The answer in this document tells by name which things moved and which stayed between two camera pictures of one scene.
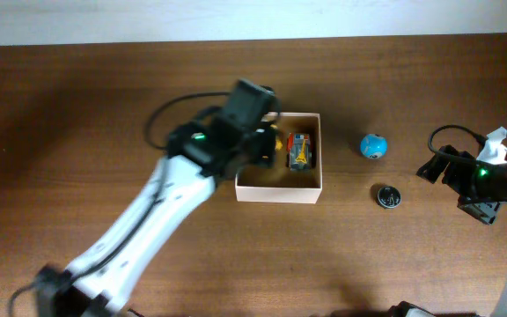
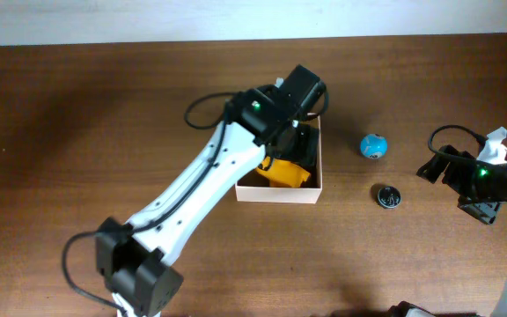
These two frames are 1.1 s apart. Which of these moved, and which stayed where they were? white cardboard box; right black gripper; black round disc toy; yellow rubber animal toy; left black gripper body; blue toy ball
Moved: yellow rubber animal toy; left black gripper body
Stayed: black round disc toy; white cardboard box; blue toy ball; right black gripper
